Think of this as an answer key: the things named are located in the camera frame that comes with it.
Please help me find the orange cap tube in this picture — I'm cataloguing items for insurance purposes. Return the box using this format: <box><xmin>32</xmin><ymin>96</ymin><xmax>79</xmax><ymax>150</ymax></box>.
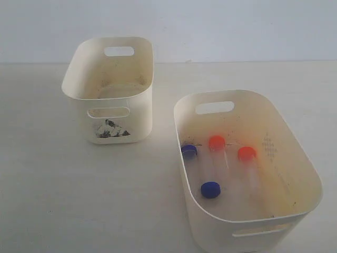
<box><xmin>209</xmin><ymin>135</ymin><xmax>230</xmax><ymax>187</ymax></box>
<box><xmin>237</xmin><ymin>146</ymin><xmax>261</xmax><ymax>194</ymax></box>

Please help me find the blue cap tube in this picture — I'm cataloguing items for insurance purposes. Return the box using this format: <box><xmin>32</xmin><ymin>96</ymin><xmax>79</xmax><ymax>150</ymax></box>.
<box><xmin>201</xmin><ymin>181</ymin><xmax>221</xmax><ymax>199</ymax></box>
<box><xmin>181</xmin><ymin>144</ymin><xmax>207</xmax><ymax>183</ymax></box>

